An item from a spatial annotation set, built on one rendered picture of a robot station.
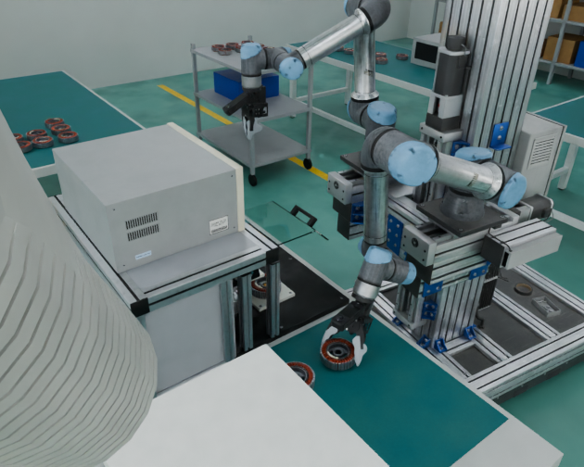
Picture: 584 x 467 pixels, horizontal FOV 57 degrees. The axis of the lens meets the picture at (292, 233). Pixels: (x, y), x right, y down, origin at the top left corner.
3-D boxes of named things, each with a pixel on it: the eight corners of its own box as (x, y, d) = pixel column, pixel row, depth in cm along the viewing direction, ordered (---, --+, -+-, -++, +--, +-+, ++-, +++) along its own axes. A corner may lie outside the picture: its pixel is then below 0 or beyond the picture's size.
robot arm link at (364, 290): (374, 287, 159) (350, 276, 164) (368, 301, 160) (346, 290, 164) (384, 287, 165) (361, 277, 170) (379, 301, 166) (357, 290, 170)
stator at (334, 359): (334, 340, 173) (334, 331, 171) (363, 356, 167) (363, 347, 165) (311, 359, 166) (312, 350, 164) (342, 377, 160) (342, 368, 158)
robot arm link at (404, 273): (401, 252, 177) (377, 246, 171) (423, 270, 168) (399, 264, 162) (389, 271, 179) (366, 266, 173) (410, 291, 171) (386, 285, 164)
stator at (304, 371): (320, 375, 160) (320, 367, 158) (306, 403, 152) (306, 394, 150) (285, 364, 164) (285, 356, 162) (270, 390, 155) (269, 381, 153)
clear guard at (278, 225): (285, 211, 193) (285, 196, 190) (328, 240, 177) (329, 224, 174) (204, 239, 176) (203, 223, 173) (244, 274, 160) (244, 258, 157)
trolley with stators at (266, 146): (251, 136, 527) (248, 27, 474) (316, 172, 459) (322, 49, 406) (196, 149, 496) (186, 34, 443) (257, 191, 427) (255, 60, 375)
